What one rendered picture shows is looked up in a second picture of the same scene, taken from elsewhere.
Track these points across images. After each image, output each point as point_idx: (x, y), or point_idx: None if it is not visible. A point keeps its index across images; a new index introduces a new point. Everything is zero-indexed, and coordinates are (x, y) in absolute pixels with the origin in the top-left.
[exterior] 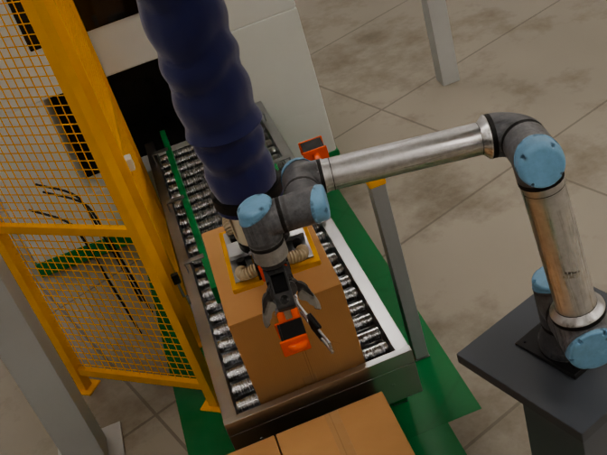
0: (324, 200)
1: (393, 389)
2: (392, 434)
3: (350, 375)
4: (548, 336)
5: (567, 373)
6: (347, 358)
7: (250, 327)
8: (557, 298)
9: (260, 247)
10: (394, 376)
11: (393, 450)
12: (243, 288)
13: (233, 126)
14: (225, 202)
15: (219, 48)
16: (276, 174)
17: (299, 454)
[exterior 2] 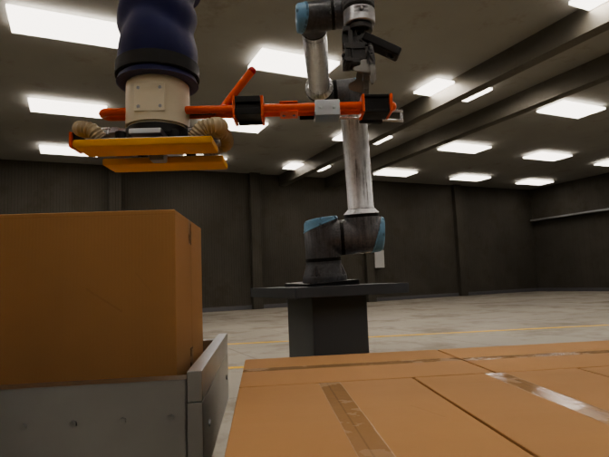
0: None
1: (226, 384)
2: (312, 357)
3: (221, 342)
4: (331, 263)
5: (353, 281)
6: (199, 336)
7: (180, 228)
8: (367, 192)
9: (373, 1)
10: (226, 364)
11: (334, 357)
12: (214, 141)
13: None
14: (179, 51)
15: None
16: None
17: (294, 379)
